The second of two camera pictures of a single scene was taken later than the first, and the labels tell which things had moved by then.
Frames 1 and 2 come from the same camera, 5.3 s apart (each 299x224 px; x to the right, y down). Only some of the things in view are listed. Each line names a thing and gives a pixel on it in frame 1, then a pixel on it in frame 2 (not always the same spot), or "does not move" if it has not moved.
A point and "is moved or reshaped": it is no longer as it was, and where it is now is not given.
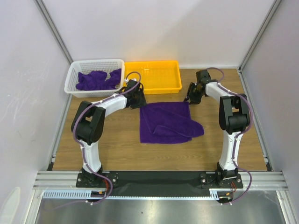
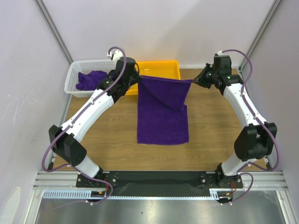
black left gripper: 142,101 to 136,74
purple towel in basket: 96,80 does not move
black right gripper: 194,92 to 205,75
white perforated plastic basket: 105,66 does not move
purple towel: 167,122 is moved or reshaped
